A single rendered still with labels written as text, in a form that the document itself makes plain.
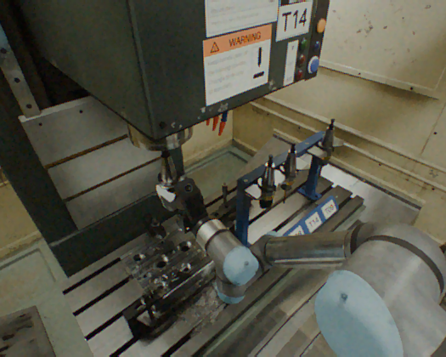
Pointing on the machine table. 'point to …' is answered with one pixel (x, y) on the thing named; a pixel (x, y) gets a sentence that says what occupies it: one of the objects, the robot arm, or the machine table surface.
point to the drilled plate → (203, 265)
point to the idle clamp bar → (225, 210)
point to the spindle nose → (158, 140)
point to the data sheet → (238, 14)
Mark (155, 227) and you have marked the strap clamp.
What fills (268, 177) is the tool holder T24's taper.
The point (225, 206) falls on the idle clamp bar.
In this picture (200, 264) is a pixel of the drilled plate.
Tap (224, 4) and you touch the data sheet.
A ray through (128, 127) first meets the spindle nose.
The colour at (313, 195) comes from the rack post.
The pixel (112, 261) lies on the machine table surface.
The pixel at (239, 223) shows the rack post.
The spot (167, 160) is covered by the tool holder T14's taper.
